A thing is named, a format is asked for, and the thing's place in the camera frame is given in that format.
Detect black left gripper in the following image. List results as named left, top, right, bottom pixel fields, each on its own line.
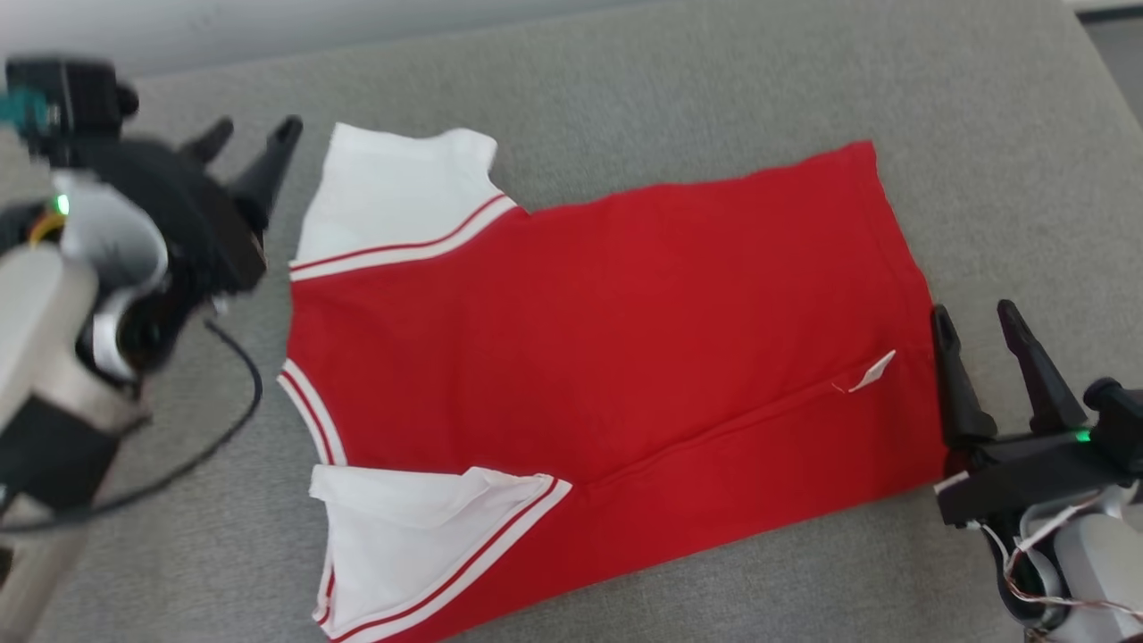
left=85, top=116, right=303, bottom=376

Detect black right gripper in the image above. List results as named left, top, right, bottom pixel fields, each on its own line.
left=930, top=300, right=1143, bottom=528

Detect red shirt with white sleeves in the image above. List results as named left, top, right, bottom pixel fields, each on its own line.
left=277, top=123, right=951, bottom=643

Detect thin red white wires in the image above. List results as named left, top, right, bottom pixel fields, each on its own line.
left=980, top=498, right=1143, bottom=637

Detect teal plug camera cable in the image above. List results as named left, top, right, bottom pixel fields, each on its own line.
left=0, top=88, right=50, bottom=130

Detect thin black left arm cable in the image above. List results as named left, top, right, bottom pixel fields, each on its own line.
left=0, top=317, right=265, bottom=537

